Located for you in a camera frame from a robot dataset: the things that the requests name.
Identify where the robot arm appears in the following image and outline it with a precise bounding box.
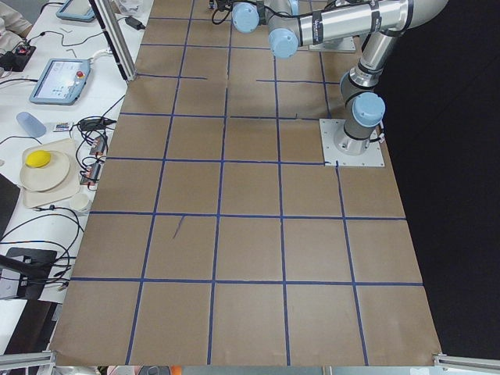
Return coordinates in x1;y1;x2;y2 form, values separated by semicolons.
217;0;447;156

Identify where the white paper cup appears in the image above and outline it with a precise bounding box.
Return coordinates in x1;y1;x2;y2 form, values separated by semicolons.
69;193;92;215

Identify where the black power adapter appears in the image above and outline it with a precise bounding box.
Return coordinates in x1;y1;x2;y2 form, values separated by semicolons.
125;16;145;30

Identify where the beige plate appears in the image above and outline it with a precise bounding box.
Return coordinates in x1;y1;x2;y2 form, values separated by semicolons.
20;151;70;191

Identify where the yellow lemon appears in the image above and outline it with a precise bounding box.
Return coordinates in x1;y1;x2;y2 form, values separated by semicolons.
25;150;52;168

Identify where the blue teach pendant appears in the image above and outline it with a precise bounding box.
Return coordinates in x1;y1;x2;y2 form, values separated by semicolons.
55;0;95;23
29;59;91;105

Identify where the beige tray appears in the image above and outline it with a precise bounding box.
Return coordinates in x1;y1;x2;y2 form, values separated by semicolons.
20;138;80;209

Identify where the blue plastic cup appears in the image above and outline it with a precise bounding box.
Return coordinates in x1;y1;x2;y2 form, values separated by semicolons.
16;112;47;138

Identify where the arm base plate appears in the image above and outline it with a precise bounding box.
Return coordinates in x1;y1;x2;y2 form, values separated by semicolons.
309;37;356;53
320;119;385;167

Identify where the aluminium frame post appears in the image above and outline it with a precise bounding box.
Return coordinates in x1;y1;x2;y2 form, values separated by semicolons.
89;0;137;82

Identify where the black camera stand base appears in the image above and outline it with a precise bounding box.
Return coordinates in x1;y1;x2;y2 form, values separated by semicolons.
1;247;57;300

